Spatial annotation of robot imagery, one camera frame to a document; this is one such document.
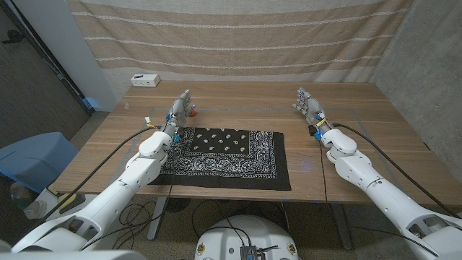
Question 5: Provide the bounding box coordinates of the black door handle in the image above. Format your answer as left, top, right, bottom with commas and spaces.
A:
1, 30, 25, 45

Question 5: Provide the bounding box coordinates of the white table leg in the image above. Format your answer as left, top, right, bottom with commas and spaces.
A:
147, 196, 167, 241

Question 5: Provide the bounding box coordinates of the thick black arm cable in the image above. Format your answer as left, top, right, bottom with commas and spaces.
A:
331, 122, 462, 220
41, 125, 157, 222

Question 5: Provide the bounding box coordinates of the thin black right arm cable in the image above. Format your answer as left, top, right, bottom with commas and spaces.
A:
318, 139, 440, 258

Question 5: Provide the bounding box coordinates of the grey table leg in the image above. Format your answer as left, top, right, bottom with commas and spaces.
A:
330, 204, 353, 251

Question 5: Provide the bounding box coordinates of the beige striped backdrop cloth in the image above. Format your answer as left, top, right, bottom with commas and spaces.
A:
66, 0, 414, 83

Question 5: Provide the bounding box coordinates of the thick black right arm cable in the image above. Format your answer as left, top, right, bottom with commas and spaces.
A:
331, 122, 462, 220

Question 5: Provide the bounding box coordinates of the small grey torso module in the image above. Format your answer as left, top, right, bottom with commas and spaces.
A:
240, 245, 279, 260

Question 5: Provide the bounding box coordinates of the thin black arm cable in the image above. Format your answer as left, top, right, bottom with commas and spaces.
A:
81, 176, 175, 251
318, 139, 440, 258

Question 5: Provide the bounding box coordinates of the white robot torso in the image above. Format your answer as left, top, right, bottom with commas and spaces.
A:
194, 214, 300, 260

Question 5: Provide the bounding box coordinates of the black torso cable loop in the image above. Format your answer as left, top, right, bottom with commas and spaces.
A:
191, 199, 253, 250

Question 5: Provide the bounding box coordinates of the small white box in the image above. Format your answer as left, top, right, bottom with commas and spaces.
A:
130, 74, 161, 88

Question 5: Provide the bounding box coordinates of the black paisley bandana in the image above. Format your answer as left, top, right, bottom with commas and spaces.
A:
149, 126, 292, 191

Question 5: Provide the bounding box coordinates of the blue bin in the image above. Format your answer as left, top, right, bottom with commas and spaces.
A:
0, 131, 79, 194

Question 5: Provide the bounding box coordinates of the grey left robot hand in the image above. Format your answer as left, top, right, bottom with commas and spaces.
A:
164, 89, 194, 135

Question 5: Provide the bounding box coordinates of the dark round floor object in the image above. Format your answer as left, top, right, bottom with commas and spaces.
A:
165, 197, 191, 213

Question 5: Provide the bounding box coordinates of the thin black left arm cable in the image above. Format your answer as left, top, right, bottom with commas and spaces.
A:
81, 176, 175, 251

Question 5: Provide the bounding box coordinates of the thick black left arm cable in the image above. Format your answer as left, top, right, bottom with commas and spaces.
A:
41, 125, 157, 222

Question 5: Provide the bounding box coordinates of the dark grey door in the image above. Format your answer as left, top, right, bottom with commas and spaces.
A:
0, 0, 95, 149

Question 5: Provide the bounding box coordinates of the white sneaker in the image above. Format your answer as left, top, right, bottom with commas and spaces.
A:
23, 200, 48, 220

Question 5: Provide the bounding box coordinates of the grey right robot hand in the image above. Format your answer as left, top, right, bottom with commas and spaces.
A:
292, 87, 334, 137

